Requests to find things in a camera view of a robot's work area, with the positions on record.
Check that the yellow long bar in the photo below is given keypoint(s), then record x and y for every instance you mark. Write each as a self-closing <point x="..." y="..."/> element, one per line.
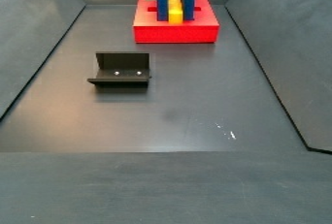
<point x="176" y="12"/>

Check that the blue block far right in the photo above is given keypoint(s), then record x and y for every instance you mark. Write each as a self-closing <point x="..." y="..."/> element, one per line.
<point x="163" y="10"/>

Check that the blue block far left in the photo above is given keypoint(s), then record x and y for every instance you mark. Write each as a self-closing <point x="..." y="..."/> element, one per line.
<point x="189" y="9"/>

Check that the blue block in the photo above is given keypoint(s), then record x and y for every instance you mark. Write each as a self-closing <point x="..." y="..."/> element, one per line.
<point x="163" y="10"/>
<point x="189" y="9"/>

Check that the red base board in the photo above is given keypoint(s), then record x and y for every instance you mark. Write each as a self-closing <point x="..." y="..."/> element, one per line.
<point x="152" y="31"/>

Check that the black angle bracket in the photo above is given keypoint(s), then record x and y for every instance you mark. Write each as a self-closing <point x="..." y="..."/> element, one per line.
<point x="123" y="67"/>

